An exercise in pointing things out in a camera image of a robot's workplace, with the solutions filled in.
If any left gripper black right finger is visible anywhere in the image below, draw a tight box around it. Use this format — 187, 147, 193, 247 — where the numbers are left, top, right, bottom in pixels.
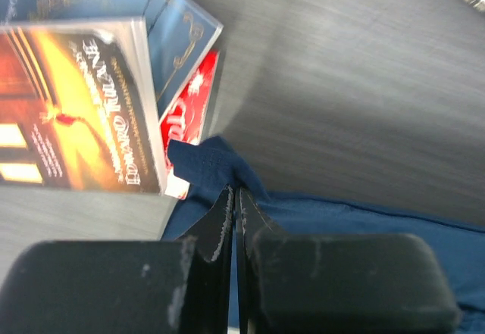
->
235, 188, 286, 333

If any dark blue t shirt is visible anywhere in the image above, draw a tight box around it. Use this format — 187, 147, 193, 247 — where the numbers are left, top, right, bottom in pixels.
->
162, 136, 484, 333

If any red paperback book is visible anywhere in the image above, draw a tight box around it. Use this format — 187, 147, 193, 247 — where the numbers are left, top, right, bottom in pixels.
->
158, 48, 221, 201

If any dark orange cover book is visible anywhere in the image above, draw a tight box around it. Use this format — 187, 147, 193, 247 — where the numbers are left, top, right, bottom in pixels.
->
1, 17, 167, 195

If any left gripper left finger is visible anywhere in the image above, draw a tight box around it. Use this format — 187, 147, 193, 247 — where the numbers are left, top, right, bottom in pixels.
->
181, 186, 234, 333

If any blue nineteen eighty-four book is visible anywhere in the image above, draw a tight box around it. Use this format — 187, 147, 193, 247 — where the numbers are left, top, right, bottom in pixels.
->
1, 0, 223, 116

